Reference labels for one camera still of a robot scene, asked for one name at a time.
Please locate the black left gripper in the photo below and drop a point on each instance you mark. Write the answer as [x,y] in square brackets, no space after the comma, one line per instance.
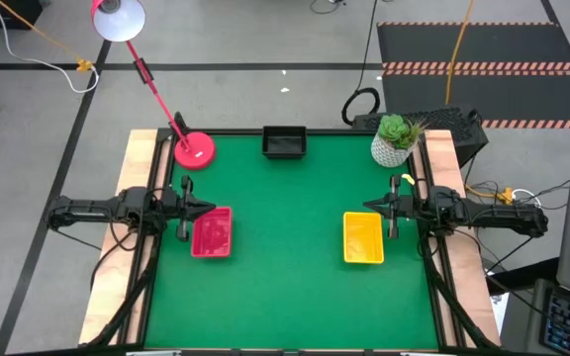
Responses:
[176,205]

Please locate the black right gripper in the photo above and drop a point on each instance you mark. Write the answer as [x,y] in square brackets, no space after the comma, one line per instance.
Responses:
[408,207]

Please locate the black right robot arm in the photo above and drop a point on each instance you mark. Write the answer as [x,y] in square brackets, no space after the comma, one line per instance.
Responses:
[503,217]

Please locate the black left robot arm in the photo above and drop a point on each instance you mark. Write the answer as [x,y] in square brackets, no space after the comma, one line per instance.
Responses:
[92,215]

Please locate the yellow tape tag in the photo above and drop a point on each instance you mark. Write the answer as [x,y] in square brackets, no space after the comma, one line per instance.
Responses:
[408,179]

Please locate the red desk lamp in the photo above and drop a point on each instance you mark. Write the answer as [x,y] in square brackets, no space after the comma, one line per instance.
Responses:
[194,151]

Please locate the potted green succulent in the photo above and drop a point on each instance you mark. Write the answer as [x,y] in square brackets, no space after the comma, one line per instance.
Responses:
[394,131]

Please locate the black perforated computer case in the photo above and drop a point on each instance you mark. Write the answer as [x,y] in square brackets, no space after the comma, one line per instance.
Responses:
[453,123]

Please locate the green table mat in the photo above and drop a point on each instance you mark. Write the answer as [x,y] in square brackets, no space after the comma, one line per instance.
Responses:
[285,287]

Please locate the light wooden side board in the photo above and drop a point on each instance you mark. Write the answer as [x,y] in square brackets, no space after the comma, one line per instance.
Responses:
[473,282]
[114,287]

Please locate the orange plug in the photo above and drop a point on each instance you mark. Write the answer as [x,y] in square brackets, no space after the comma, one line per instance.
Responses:
[506,194]

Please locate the black mat with striped edges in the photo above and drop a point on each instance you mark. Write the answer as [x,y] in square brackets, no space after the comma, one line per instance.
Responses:
[512,44]
[512,96]

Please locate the black cabinet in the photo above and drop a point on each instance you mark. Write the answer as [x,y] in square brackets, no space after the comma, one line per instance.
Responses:
[23,12]

